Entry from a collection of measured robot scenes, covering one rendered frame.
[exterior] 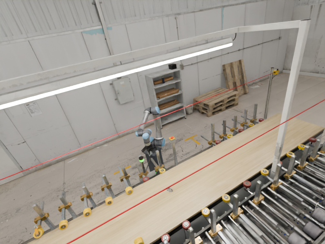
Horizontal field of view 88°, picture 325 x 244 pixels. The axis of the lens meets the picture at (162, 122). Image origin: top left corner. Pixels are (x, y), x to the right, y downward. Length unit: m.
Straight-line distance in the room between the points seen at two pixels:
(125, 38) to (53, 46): 1.54
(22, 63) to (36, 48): 0.42
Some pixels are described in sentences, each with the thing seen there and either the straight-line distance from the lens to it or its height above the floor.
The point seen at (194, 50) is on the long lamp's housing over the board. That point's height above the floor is 2.35.
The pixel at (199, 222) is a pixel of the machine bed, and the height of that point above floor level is 0.70.
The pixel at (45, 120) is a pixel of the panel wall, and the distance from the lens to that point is 4.81.
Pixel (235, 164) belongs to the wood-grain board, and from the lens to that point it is 2.45.
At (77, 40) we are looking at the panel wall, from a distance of 4.47.
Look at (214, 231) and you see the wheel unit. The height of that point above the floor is 0.86.
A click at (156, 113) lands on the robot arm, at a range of 2.89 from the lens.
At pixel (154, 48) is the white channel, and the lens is 1.58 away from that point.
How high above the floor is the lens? 2.59
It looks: 29 degrees down
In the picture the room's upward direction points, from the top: 11 degrees counter-clockwise
